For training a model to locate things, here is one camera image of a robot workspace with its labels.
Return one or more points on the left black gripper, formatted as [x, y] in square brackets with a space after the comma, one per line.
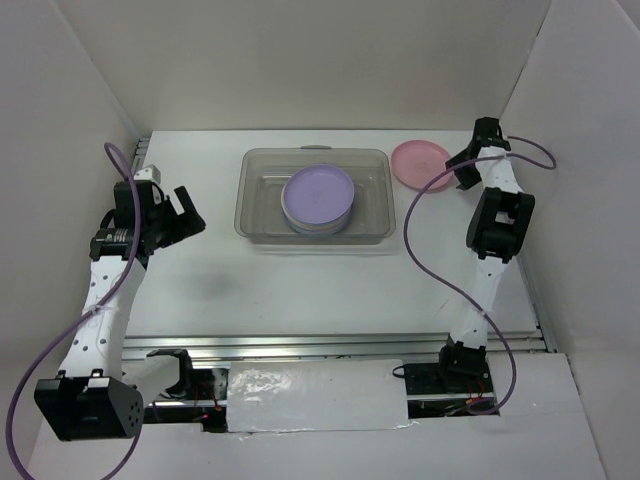
[185, 225]

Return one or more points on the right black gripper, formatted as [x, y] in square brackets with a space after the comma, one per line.
[467, 180]

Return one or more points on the pink plastic plate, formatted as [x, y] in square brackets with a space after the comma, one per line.
[416, 162]

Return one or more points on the cream plastic plate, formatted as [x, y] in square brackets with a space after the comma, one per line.
[295, 226]

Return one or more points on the white watermelon pattern plate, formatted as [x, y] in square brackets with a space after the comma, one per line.
[345, 228]

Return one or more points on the purple plastic plate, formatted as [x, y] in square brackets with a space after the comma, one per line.
[318, 194]

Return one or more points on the blue plastic plate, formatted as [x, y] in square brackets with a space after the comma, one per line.
[331, 226]

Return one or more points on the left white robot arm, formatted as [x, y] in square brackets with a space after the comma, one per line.
[93, 396]

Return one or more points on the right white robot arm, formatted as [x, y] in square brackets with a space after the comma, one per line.
[495, 235]

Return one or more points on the clear plastic bin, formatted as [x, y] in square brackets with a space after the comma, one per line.
[259, 214]

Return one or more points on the white front cover panel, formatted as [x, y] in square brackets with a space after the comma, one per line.
[336, 395]

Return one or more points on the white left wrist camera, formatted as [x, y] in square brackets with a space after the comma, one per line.
[148, 173]

